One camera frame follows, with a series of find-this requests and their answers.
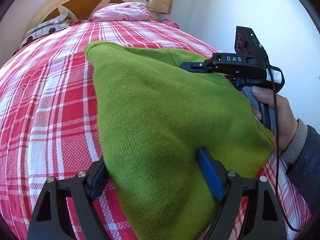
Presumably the grey jacket forearm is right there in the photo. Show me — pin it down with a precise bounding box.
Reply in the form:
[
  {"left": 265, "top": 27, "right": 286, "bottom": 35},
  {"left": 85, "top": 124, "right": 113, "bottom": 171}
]
[{"left": 282, "top": 119, "right": 320, "bottom": 214}]

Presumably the pink cloth beside bed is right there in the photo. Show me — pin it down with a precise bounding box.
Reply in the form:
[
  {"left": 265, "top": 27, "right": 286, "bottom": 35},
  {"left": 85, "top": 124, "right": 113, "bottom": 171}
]
[{"left": 161, "top": 18, "right": 180, "bottom": 29}]

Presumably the person's right hand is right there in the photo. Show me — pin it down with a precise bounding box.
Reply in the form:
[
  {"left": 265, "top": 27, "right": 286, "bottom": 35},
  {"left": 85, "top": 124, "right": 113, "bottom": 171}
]
[{"left": 240, "top": 86, "right": 299, "bottom": 155}]

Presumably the red plaid bed sheet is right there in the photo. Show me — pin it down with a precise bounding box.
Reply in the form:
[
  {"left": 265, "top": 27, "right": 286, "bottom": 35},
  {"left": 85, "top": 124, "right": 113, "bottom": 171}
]
[{"left": 0, "top": 19, "right": 312, "bottom": 240}]

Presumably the green striped knit sweater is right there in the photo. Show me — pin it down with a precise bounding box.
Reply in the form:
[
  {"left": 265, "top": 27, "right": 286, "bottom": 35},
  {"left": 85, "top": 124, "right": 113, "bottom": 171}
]
[{"left": 85, "top": 42, "right": 276, "bottom": 239}]

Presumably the black cable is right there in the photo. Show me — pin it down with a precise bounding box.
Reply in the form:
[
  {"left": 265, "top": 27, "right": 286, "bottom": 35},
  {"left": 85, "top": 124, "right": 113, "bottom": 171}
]
[{"left": 257, "top": 43, "right": 304, "bottom": 233}]

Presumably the grey patterned pillow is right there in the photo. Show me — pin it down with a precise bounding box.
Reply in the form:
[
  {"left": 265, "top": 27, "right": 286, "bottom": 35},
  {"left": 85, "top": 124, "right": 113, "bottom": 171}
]
[{"left": 20, "top": 12, "right": 72, "bottom": 47}]

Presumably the black camera box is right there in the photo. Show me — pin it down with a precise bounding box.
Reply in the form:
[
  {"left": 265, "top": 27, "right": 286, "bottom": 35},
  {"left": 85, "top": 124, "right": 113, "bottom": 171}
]
[{"left": 234, "top": 26, "right": 269, "bottom": 63}]

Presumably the cream wooden headboard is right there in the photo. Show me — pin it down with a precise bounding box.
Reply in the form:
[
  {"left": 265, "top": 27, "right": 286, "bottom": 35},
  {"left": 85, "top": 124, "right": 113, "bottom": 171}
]
[{"left": 26, "top": 0, "right": 146, "bottom": 31}]

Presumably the pink floral pillow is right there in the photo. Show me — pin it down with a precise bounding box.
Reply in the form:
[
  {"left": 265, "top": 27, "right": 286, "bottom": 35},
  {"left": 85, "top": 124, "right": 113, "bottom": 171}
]
[{"left": 92, "top": 2, "right": 151, "bottom": 22}]

